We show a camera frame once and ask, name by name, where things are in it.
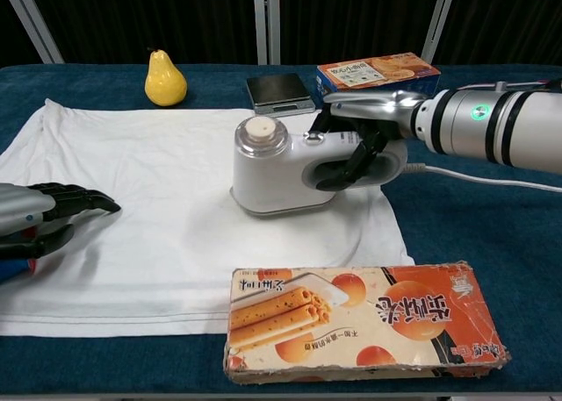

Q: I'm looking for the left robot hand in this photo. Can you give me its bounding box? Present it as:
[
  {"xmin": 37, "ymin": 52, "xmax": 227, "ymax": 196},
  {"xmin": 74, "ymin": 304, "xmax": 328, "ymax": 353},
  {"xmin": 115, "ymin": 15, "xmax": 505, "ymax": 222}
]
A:
[{"xmin": 0, "ymin": 182, "xmax": 122, "ymax": 261}]

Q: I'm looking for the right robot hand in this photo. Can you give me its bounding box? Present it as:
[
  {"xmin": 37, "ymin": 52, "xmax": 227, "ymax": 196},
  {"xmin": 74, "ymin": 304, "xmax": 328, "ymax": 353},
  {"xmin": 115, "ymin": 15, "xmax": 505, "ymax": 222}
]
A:
[{"xmin": 308, "ymin": 89, "xmax": 429, "ymax": 190}]

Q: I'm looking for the white handheld steam iron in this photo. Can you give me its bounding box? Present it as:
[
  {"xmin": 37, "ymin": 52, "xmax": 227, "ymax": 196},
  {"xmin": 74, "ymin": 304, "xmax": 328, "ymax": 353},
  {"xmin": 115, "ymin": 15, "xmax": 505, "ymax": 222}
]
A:
[{"xmin": 229, "ymin": 116, "xmax": 408, "ymax": 218}]

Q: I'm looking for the white cloth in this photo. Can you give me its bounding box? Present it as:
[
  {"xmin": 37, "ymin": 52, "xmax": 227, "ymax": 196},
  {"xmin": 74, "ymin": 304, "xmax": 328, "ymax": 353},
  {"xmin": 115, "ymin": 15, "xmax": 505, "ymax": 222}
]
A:
[{"xmin": 0, "ymin": 98, "xmax": 415, "ymax": 337}]

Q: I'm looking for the blue orange cookie box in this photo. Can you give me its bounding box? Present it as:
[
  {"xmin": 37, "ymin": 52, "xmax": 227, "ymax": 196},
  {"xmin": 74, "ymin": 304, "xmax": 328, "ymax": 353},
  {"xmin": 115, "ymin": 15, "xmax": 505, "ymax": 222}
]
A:
[{"xmin": 315, "ymin": 52, "xmax": 442, "ymax": 100}]

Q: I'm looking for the blue red snack bag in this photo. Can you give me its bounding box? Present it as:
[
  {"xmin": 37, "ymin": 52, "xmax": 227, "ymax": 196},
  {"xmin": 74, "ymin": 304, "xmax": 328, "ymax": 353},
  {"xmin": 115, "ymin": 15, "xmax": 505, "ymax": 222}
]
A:
[{"xmin": 0, "ymin": 227, "xmax": 39, "ymax": 284}]

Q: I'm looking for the silver digital kitchen scale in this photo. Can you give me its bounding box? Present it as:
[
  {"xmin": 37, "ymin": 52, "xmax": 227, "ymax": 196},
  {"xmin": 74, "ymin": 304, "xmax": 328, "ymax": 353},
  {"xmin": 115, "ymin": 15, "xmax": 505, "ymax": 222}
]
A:
[{"xmin": 245, "ymin": 75, "xmax": 317, "ymax": 115}]

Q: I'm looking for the dark teal table cloth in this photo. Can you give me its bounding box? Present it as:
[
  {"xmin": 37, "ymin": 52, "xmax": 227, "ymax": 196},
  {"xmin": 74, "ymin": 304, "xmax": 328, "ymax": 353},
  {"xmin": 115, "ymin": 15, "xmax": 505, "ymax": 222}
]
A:
[{"xmin": 0, "ymin": 63, "xmax": 562, "ymax": 397}]

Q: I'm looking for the yellow pear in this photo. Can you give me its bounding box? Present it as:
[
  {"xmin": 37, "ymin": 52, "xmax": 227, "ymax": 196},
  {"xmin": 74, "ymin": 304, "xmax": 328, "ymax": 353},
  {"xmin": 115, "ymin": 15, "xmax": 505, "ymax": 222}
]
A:
[{"xmin": 144, "ymin": 47, "xmax": 189, "ymax": 109}]

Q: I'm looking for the worn orange egg roll box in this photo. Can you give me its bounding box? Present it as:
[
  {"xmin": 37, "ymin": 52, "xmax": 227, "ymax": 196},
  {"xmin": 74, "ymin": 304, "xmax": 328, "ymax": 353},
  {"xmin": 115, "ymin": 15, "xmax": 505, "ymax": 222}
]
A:
[{"xmin": 221, "ymin": 262, "xmax": 511, "ymax": 384}]

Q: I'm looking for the black curtain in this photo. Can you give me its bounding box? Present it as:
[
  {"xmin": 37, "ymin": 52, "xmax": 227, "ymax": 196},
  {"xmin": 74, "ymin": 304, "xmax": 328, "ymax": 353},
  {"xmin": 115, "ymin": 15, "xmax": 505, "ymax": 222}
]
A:
[{"xmin": 0, "ymin": 0, "xmax": 562, "ymax": 67}]

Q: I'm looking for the grey metal frame post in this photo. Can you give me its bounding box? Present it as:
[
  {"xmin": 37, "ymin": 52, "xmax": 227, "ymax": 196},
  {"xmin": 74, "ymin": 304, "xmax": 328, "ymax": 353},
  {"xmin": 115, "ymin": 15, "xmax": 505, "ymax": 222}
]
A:
[
  {"xmin": 0, "ymin": 0, "xmax": 66, "ymax": 65},
  {"xmin": 253, "ymin": 0, "xmax": 281, "ymax": 66},
  {"xmin": 420, "ymin": 0, "xmax": 460, "ymax": 65}
]

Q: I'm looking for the grey cable with connector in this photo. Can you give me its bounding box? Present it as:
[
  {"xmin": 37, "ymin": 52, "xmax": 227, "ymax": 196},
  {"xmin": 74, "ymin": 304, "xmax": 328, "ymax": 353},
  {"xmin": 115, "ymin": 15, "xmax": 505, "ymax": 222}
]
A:
[{"xmin": 403, "ymin": 162, "xmax": 562, "ymax": 192}]

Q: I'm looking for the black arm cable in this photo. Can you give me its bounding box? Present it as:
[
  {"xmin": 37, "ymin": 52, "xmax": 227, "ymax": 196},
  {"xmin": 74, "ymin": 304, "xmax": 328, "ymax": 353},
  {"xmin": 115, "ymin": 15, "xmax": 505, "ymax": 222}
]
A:
[{"xmin": 456, "ymin": 78, "xmax": 562, "ymax": 91}]

